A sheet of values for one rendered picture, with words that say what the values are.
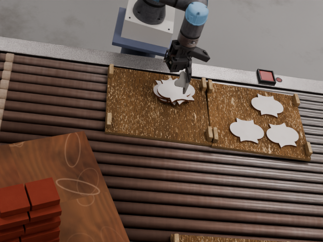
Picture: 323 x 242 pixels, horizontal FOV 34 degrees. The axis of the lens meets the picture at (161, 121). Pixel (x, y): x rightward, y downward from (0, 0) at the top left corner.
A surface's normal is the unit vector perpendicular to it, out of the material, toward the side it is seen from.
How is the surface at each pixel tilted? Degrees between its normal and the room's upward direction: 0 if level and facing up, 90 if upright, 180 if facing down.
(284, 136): 0
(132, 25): 90
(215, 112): 0
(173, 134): 0
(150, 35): 90
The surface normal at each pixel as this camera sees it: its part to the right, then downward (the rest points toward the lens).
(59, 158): 0.23, -0.65
